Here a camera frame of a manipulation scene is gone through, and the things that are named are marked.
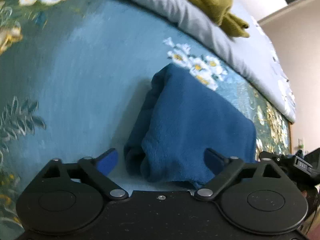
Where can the light blue floral quilt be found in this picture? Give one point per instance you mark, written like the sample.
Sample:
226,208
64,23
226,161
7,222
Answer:
254,58

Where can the olive green knit garment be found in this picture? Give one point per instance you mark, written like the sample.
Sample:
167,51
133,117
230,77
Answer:
219,12

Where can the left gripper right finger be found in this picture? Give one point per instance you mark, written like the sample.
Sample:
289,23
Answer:
215,161

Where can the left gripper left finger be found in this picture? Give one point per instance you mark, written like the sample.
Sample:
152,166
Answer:
107,161

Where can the teal floral bed sheet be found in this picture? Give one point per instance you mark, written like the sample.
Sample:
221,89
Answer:
85,67

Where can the blue fleece garment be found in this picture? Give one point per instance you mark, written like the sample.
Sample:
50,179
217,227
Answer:
179,119

